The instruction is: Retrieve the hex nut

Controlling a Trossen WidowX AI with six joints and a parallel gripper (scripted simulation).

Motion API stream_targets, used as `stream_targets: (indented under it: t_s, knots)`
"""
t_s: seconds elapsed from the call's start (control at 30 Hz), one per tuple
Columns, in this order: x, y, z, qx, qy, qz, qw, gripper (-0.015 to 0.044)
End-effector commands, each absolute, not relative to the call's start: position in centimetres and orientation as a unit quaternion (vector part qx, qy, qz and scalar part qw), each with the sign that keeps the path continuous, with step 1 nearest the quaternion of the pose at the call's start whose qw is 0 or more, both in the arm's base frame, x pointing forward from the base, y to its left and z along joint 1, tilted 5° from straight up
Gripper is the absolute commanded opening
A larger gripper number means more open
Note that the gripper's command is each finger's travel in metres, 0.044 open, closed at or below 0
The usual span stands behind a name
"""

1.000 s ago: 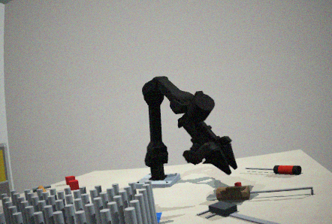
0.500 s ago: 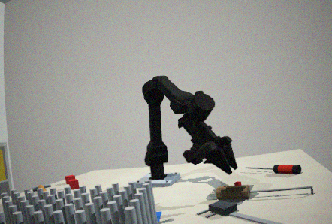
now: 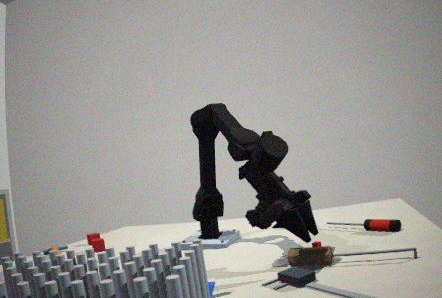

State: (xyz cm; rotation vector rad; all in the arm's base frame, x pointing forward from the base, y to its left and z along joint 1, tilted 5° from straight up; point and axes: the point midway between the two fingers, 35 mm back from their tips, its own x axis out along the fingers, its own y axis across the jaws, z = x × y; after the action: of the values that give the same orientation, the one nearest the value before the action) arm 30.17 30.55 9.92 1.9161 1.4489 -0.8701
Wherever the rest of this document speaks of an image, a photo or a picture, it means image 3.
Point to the red and black screwdriver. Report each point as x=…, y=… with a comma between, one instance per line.
x=380, y=225

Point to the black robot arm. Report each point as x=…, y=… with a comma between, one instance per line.
x=264, y=153

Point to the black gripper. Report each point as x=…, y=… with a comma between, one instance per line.
x=288, y=209

